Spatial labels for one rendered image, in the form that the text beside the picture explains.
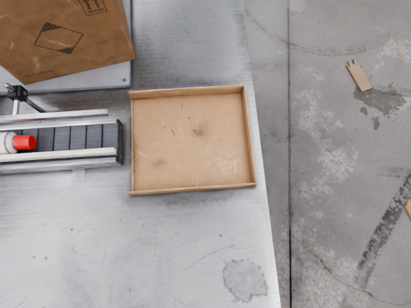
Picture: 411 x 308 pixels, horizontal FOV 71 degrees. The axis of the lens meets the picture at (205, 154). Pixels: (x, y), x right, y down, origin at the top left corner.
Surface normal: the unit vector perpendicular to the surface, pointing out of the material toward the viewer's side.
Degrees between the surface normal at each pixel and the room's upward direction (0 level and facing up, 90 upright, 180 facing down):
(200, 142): 0
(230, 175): 0
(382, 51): 0
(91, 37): 90
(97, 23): 90
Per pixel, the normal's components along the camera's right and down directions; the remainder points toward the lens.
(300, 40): 0.00, -0.25
